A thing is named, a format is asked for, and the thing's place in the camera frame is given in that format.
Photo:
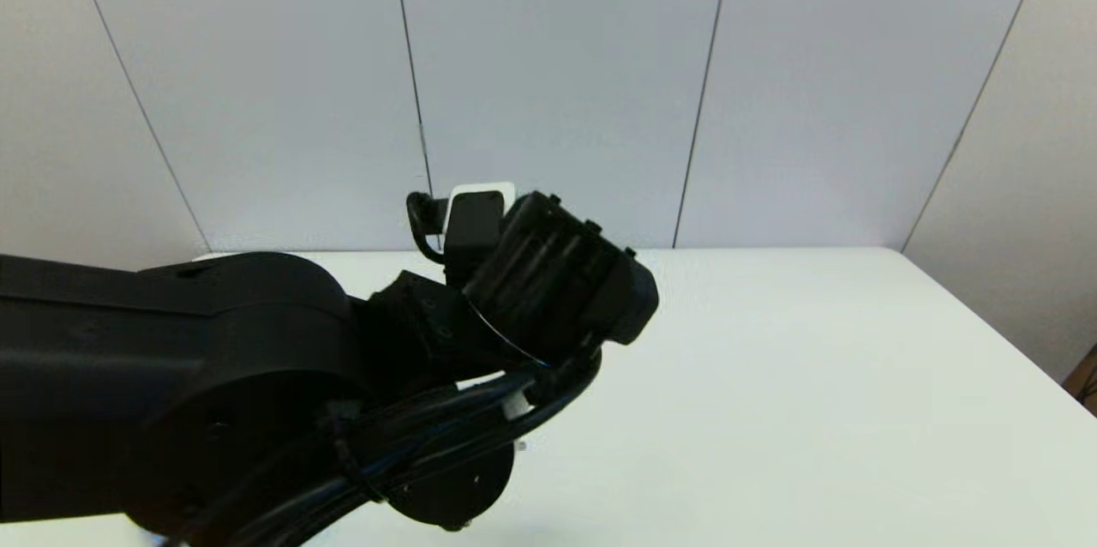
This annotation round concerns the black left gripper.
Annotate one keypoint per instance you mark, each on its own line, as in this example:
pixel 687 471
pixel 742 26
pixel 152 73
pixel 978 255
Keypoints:
pixel 566 281

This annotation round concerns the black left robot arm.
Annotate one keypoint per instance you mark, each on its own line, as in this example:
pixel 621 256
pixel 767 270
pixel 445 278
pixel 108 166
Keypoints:
pixel 171 375

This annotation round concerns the brown wooden furniture piece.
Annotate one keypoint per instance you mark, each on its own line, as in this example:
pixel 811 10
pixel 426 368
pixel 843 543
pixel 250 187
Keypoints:
pixel 1085 380

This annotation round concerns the black and white wrist camera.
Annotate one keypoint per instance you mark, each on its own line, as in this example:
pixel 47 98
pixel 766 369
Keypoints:
pixel 473 225

